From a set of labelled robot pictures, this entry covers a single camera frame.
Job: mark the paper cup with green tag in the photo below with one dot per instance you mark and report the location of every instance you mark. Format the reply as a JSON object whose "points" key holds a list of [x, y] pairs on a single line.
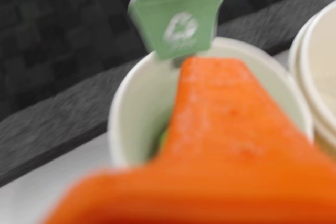
{"points": [[141, 103]]}

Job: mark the paper cup with blue tag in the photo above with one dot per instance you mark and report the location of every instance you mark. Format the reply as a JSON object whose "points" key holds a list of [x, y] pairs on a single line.
{"points": [[320, 72]]}

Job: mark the green paper-wrapped rubbish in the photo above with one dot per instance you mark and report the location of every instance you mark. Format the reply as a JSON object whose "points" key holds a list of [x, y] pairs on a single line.
{"points": [[164, 141]]}

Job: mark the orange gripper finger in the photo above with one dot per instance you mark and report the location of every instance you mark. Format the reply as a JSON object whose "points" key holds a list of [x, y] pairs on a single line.
{"points": [[105, 197], [223, 142]]}

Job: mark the green recycling bin tag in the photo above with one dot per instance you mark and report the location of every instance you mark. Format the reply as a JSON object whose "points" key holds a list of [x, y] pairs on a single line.
{"points": [[173, 19]]}

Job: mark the dark grey foam strip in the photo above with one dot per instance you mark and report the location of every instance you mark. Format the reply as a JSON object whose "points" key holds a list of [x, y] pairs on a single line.
{"points": [[52, 129]]}

